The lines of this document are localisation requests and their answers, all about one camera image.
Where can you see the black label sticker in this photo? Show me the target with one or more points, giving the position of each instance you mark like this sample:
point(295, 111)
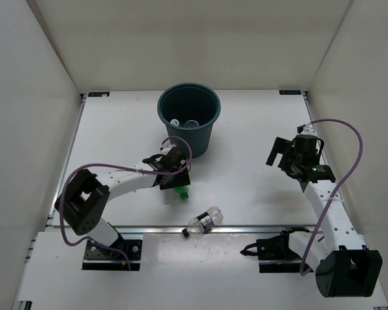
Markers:
point(290, 92)
point(98, 94)

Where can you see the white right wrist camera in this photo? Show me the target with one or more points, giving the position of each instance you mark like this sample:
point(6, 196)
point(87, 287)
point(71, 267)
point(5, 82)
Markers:
point(307, 129)

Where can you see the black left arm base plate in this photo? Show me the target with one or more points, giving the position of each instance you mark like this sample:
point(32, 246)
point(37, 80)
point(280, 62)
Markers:
point(98, 259)

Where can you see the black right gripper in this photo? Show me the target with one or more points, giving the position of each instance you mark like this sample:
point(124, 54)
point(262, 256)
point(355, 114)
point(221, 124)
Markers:
point(282, 146)

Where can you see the clear bottle black label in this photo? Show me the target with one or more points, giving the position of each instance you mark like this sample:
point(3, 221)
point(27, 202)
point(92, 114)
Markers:
point(204, 222)

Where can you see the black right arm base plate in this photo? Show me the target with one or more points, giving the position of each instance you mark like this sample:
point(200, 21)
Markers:
point(273, 253)

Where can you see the black label sticker right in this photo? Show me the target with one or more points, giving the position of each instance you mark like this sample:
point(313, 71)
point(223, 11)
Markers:
point(290, 92)

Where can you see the blue label clear water bottle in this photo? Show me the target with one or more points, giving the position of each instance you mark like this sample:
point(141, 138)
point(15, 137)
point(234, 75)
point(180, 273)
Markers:
point(191, 124)

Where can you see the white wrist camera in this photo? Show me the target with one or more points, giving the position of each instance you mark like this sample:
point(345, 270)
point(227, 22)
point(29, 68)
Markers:
point(165, 148)
point(307, 129)

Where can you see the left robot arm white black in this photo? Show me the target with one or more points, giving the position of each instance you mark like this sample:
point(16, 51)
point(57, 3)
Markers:
point(91, 187)

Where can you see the aluminium table edge rail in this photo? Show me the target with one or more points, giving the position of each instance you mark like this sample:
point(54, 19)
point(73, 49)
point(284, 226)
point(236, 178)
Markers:
point(248, 229)

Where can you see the green plastic soda bottle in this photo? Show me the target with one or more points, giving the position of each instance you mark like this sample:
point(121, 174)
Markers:
point(182, 192)

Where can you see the dark teal plastic bin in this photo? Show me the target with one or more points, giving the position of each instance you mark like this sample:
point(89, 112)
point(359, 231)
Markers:
point(188, 101)

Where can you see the black label sticker left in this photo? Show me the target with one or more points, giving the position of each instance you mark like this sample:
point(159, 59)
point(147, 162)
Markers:
point(98, 94)

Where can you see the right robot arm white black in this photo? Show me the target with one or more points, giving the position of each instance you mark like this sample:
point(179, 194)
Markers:
point(343, 264)

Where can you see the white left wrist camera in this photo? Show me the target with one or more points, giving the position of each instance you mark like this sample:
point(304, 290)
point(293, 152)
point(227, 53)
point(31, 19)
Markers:
point(165, 148)

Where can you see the clear bottle white cap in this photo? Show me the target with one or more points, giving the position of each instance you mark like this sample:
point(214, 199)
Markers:
point(175, 122)

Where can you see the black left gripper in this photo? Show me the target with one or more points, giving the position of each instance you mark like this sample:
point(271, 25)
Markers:
point(182, 179)

